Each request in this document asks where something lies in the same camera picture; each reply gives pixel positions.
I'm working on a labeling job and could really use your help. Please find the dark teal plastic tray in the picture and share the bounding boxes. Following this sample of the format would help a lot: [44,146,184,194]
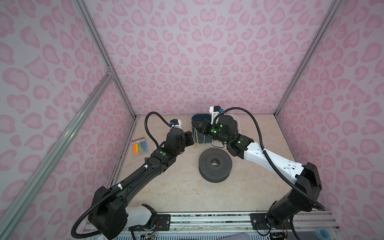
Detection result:
[191,114,213,145]

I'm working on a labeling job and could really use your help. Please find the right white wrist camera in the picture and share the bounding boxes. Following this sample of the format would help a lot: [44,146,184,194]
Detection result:
[209,106,224,125]

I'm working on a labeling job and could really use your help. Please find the diagonal aluminium frame strut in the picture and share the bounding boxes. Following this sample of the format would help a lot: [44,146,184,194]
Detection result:
[0,71,114,235]

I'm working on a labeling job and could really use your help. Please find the white plastic tray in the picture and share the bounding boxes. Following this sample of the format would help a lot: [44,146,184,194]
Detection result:
[230,114,241,134]

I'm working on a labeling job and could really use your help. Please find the black perforated cable spool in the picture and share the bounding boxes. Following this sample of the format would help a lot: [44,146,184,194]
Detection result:
[199,148,233,183]

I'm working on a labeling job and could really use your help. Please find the left aluminium frame strut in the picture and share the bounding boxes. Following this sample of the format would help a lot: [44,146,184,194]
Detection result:
[73,0,137,120]

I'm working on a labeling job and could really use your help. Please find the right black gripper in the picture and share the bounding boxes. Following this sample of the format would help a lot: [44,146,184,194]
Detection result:
[191,118,231,145]

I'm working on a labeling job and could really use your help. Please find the right aluminium frame strut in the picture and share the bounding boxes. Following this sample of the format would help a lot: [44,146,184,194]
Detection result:
[274,0,345,118]

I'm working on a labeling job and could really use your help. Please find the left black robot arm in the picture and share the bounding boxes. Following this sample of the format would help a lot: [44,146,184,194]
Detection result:
[71,119,194,240]

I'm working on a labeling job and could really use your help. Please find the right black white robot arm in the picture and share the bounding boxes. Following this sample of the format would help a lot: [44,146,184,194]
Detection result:
[192,106,326,229]

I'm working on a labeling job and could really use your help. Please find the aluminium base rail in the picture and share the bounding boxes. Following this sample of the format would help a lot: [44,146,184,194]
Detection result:
[82,211,346,240]

